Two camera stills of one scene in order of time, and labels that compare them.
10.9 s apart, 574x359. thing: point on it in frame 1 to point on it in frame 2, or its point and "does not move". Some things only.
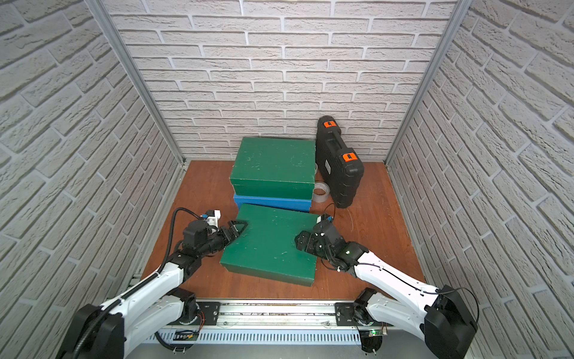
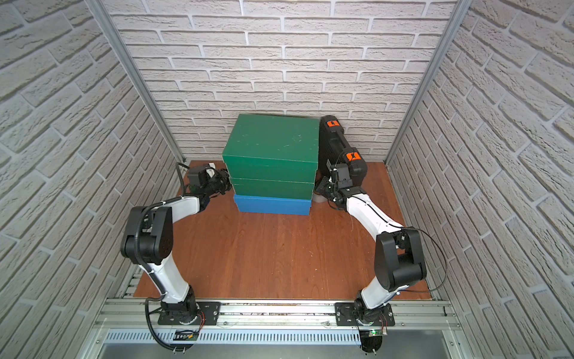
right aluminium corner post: [461, 10] does not move
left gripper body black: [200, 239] to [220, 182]
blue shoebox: [273, 203] does not move
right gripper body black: [324, 253] to [326, 188]
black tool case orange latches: [342, 167] does not move
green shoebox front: [275, 167] does not move
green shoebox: [267, 246] to [272, 148]
